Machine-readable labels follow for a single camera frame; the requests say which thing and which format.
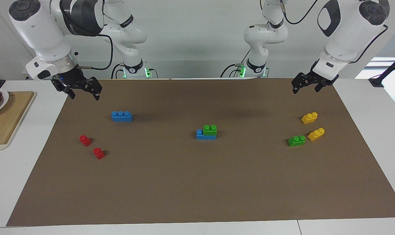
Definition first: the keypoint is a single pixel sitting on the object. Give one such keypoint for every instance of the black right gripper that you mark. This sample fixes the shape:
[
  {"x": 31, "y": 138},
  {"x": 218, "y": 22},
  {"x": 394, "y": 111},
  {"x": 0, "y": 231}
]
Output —
[{"x": 76, "y": 81}]

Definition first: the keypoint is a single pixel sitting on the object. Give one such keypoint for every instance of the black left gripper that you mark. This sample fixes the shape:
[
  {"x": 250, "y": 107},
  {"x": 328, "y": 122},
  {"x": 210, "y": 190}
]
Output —
[{"x": 315, "y": 78}]

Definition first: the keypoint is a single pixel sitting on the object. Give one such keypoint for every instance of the plain green two-stud block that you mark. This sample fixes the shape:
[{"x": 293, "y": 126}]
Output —
[{"x": 210, "y": 130}]

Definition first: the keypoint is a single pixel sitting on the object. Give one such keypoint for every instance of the blue three-stud block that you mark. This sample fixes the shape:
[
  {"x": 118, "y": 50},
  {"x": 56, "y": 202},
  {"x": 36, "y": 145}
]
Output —
[
  {"x": 121, "y": 117},
  {"x": 204, "y": 136}
]

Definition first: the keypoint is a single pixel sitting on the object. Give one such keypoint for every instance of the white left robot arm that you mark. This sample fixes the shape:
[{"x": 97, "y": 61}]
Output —
[{"x": 344, "y": 36}]

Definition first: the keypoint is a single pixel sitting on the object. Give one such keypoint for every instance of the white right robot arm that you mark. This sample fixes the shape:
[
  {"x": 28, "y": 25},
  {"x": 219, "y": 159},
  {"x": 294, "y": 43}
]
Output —
[{"x": 37, "y": 29}]

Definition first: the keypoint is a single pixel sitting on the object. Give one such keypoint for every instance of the yellow two-stud block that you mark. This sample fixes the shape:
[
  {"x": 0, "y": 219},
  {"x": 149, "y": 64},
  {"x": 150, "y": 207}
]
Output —
[
  {"x": 309, "y": 118},
  {"x": 316, "y": 134}
]

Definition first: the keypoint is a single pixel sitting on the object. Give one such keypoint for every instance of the red single-stud block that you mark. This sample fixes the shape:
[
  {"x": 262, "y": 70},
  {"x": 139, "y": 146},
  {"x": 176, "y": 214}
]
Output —
[
  {"x": 85, "y": 140},
  {"x": 99, "y": 153}
]

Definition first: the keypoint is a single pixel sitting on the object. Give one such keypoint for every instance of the green block with printed studs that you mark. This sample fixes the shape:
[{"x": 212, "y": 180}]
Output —
[{"x": 296, "y": 141}]

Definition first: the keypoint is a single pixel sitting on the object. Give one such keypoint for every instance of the wooden cutting board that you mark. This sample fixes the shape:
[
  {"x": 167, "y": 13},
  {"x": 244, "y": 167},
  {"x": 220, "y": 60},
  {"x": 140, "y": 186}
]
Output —
[{"x": 8, "y": 120}]

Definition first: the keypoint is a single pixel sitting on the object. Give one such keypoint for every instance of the brown paper table mat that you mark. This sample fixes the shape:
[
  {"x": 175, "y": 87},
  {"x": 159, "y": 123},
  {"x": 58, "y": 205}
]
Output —
[{"x": 197, "y": 182}]

